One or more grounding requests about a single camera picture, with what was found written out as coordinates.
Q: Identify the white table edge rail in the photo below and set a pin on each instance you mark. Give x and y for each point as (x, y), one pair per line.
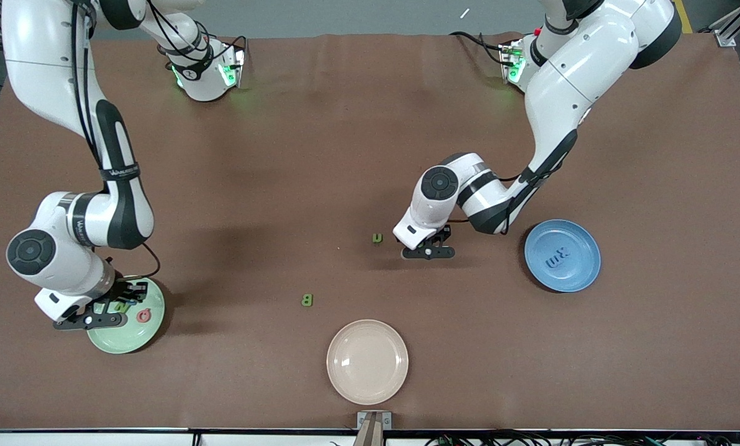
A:
(97, 440)

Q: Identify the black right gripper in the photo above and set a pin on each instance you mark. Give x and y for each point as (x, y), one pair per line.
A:
(124, 291)

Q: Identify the blue plate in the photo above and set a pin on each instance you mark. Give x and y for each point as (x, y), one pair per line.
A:
(577, 272)

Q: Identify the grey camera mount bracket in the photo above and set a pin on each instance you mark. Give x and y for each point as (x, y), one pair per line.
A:
(374, 421)

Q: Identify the beige plate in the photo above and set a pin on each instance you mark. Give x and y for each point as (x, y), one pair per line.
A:
(367, 362)

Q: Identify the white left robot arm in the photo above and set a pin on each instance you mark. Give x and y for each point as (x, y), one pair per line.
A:
(561, 93)

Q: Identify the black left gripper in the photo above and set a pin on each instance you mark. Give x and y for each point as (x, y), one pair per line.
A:
(442, 234)

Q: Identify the blue foam letter x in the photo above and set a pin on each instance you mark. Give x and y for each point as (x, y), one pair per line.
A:
(563, 253)

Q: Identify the brown table cover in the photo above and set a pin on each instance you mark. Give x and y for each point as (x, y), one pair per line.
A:
(345, 155)

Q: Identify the pink foam letter Q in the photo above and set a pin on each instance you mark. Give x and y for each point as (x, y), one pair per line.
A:
(139, 316)

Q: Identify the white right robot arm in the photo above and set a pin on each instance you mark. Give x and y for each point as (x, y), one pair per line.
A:
(35, 62)

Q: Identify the green foam letter B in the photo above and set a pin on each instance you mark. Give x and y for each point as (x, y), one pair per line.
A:
(303, 300)

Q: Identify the green plate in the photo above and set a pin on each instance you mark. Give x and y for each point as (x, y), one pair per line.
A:
(128, 341)

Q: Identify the blue foam letter m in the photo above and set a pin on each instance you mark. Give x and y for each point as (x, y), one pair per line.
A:
(552, 261)

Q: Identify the yellow floor tape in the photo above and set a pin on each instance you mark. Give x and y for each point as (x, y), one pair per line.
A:
(687, 21)

